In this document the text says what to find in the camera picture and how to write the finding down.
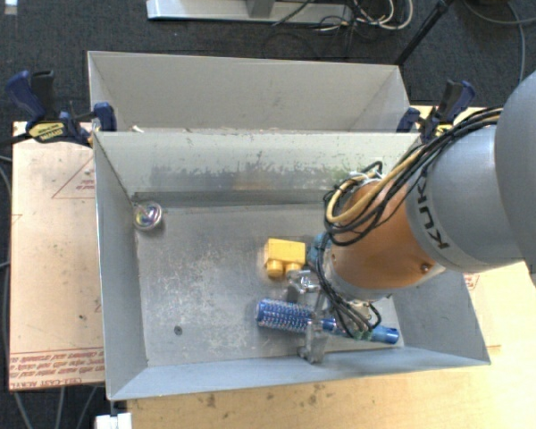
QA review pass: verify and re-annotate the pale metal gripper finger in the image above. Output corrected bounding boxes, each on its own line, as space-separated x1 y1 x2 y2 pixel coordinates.
297 318 330 366
286 270 322 304

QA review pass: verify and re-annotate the blue round hair brush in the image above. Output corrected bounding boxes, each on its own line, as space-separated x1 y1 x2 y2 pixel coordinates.
255 298 401 346

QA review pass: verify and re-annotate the yellow toy brick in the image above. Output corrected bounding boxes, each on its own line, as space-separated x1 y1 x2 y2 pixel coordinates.
263 238 307 280

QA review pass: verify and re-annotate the grey metal bin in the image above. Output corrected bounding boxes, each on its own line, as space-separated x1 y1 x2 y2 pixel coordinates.
87 50 492 402

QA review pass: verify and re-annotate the clear glass ball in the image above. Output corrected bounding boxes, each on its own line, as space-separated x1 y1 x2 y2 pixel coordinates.
131 200 164 232

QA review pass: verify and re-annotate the brown cardboard board red print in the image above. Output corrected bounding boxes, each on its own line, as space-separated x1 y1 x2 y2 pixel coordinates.
8 121 107 392

